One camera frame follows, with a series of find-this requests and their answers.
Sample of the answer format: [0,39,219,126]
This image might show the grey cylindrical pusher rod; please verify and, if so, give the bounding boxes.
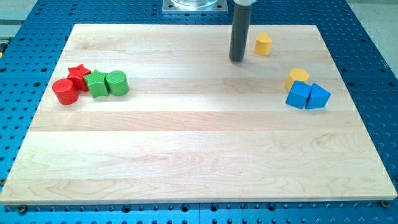
[229,2,252,62]

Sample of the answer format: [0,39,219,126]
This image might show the yellow heart block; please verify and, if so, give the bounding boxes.
[254,32,272,55]

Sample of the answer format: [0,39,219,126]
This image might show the wooden board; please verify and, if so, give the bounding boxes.
[1,24,397,205]

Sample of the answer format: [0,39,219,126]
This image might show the right board stop screw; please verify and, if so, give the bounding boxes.
[380,200,390,208]

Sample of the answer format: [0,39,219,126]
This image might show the board stop screw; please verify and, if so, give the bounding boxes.
[380,200,390,208]
[16,205,27,214]

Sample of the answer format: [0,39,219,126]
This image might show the left board stop screw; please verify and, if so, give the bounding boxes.
[16,205,27,214]

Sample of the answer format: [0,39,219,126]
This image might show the yellow hexagon block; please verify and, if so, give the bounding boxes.
[285,68,310,91]

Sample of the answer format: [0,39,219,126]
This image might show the blue cube block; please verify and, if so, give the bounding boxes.
[285,81,312,109]

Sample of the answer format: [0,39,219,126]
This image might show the blue triangle block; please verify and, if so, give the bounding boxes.
[305,83,331,110]

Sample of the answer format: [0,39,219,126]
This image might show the green cylinder block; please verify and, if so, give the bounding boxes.
[106,70,129,96]

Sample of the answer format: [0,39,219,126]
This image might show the green star block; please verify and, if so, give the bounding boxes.
[84,70,109,98]

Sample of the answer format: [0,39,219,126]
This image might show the red star block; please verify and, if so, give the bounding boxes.
[67,64,91,92]

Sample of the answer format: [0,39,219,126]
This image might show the red cylinder block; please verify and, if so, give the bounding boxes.
[52,78,79,105]

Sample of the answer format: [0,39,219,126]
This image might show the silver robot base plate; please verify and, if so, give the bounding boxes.
[162,0,228,13]

